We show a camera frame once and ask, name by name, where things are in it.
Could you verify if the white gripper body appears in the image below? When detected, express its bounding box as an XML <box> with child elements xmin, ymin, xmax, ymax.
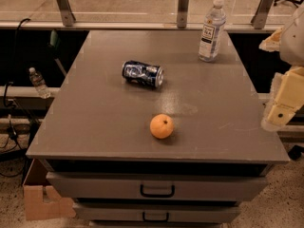
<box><xmin>279</xmin><ymin>5</ymin><xmax>304</xmax><ymax>66</ymax></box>

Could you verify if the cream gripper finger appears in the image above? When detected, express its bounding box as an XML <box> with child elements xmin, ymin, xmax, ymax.
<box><xmin>258</xmin><ymin>28</ymin><xmax>283</xmax><ymax>52</ymax></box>
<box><xmin>261</xmin><ymin>66</ymin><xmax>304</xmax><ymax>132</ymax></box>

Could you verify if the blue pepsi can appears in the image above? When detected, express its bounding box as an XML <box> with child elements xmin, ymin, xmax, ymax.
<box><xmin>122</xmin><ymin>60</ymin><xmax>163</xmax><ymax>88</ymax></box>

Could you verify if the clear water bottle on table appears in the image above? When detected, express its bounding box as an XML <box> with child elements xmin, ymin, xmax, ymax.
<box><xmin>199</xmin><ymin>0</ymin><xmax>226</xmax><ymax>62</ymax></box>

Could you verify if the orange fruit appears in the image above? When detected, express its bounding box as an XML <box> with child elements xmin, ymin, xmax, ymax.
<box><xmin>150</xmin><ymin>114</ymin><xmax>174</xmax><ymax>139</ymax></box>

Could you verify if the grey drawer cabinet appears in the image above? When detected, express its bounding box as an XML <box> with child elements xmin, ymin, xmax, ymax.
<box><xmin>28</xmin><ymin>30</ymin><xmax>288</xmax><ymax>228</ymax></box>

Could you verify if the grey drawer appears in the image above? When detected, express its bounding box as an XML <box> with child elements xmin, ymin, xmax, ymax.
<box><xmin>47</xmin><ymin>172</ymin><xmax>268</xmax><ymax>202</ymax></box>
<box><xmin>73</xmin><ymin>203</ymin><xmax>240</xmax><ymax>223</ymax></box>

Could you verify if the small water bottle on ledge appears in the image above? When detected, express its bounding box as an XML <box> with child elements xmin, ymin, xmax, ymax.
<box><xmin>28</xmin><ymin>67</ymin><xmax>50</xmax><ymax>99</ymax></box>

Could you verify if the top grey drawer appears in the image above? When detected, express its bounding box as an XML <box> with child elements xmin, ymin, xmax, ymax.
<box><xmin>47</xmin><ymin>172</ymin><xmax>268</xmax><ymax>202</ymax></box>

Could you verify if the brown cardboard box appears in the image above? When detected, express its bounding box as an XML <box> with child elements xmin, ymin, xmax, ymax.
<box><xmin>23</xmin><ymin>160</ymin><xmax>76</xmax><ymax>220</ymax></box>

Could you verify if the right metal window bracket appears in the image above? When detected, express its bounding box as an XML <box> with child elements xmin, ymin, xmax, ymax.
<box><xmin>251</xmin><ymin>0</ymin><xmax>274</xmax><ymax>29</ymax></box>

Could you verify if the metal window bracket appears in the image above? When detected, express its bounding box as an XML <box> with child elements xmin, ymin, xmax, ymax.
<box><xmin>56</xmin><ymin>0</ymin><xmax>76</xmax><ymax>27</ymax></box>
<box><xmin>251</xmin><ymin>0</ymin><xmax>274</xmax><ymax>29</ymax></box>
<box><xmin>177</xmin><ymin>0</ymin><xmax>189</xmax><ymax>29</ymax></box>

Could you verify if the middle metal window bracket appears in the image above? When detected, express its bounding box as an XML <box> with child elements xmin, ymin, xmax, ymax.
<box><xmin>177</xmin><ymin>0</ymin><xmax>189</xmax><ymax>29</ymax></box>

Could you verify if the green handled tool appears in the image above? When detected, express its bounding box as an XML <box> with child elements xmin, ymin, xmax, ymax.
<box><xmin>48</xmin><ymin>29</ymin><xmax>67</xmax><ymax>76</ymax></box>

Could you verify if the left metal window bracket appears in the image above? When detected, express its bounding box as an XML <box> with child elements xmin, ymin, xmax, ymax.
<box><xmin>56</xmin><ymin>0</ymin><xmax>76</xmax><ymax>27</ymax></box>

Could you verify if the black cable on left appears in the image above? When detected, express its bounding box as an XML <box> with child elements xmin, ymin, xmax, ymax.
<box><xmin>0</xmin><ymin>17</ymin><xmax>36</xmax><ymax>179</ymax></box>

